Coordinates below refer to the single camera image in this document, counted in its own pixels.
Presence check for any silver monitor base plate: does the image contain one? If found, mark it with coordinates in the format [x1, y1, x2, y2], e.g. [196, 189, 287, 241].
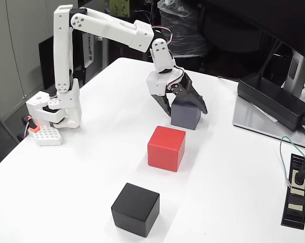
[232, 95, 305, 150]

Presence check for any black equipment box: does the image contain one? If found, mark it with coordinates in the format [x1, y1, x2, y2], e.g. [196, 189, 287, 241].
[109, 37, 153, 61]

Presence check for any black power plug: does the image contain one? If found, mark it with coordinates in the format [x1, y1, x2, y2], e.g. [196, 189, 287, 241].
[295, 154, 305, 184]

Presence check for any black power strip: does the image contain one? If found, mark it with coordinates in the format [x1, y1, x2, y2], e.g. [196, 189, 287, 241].
[280, 153, 305, 230]

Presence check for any black computer tower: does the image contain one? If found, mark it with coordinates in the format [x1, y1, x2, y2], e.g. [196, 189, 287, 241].
[38, 24, 95, 92]

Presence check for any yellow-green perforated panel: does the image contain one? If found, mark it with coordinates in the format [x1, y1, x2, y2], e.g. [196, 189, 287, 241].
[109, 0, 130, 18]

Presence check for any green wire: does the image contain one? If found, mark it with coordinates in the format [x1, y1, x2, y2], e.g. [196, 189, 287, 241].
[279, 136, 305, 188]

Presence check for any silver monitor stand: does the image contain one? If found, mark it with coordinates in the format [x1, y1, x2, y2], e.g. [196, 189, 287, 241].
[281, 49, 305, 98]

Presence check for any grey cube block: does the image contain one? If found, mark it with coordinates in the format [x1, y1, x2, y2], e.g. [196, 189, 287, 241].
[170, 97, 202, 131]

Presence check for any black monitor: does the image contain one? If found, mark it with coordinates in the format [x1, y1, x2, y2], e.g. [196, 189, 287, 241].
[202, 0, 305, 66]

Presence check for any black cube block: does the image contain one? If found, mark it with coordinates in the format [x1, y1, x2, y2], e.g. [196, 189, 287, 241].
[111, 182, 160, 238]

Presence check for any orange cable connector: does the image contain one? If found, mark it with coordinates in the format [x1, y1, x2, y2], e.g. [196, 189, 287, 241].
[27, 115, 40, 133]

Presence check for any white perforated table clamp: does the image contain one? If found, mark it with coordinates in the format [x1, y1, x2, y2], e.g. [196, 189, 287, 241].
[32, 125, 64, 147]

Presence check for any plastic-wrapped black bin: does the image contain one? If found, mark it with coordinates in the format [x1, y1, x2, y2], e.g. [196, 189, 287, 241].
[157, 0, 208, 58]

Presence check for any black power adapter brick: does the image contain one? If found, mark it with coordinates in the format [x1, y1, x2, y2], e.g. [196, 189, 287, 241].
[237, 72, 305, 131]

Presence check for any red cube block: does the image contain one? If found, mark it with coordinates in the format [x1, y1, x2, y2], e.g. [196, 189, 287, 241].
[147, 126, 187, 173]

